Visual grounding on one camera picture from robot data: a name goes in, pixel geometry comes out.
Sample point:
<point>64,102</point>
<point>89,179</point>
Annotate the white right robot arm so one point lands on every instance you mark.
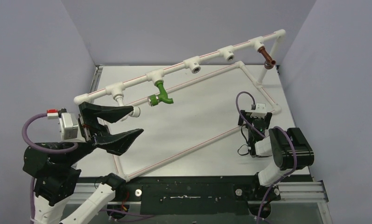
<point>289,150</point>

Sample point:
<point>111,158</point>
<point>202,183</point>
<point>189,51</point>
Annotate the green water faucet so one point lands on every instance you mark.
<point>162,96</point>

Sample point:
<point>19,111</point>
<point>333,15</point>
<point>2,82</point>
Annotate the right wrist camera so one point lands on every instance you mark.
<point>259,110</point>

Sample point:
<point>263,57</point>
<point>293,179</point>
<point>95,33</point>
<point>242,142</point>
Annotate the black front table rail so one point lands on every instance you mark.
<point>203,195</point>

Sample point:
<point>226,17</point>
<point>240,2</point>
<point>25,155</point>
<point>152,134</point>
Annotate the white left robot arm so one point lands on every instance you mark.
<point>51,164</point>

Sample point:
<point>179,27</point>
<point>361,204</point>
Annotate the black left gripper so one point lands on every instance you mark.
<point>91,126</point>

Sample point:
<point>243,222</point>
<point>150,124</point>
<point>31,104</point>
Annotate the white PVC pipe frame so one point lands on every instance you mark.
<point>198,133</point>

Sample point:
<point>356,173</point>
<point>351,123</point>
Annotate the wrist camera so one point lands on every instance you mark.
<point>259,110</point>
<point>68,124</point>

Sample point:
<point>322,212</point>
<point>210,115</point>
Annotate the white water faucet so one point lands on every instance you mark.
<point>132,111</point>

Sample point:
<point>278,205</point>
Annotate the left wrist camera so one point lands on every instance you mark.
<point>68,124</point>

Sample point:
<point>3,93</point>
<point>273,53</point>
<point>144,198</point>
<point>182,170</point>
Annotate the brown water faucet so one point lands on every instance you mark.
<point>269,61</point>

